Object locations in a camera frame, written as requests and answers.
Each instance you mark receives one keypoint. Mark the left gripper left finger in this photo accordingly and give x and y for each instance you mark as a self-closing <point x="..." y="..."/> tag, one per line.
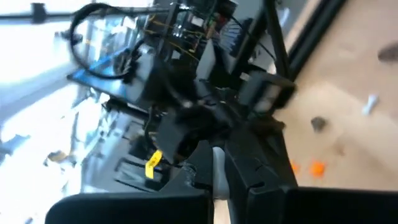
<point x="124" y="208"/>

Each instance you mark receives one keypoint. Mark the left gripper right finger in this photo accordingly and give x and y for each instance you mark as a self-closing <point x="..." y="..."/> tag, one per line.
<point x="311" y="208"/>

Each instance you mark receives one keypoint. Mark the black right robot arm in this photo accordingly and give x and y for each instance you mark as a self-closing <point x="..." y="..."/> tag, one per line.
<point x="174" y="84"/>

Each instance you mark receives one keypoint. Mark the orange plastic spider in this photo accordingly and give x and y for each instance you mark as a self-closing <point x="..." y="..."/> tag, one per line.
<point x="294" y="168"/>
<point x="317" y="169"/>

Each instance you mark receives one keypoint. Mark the black aluminium table frame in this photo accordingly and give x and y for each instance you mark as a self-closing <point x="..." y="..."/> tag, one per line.
<point x="311" y="46"/>

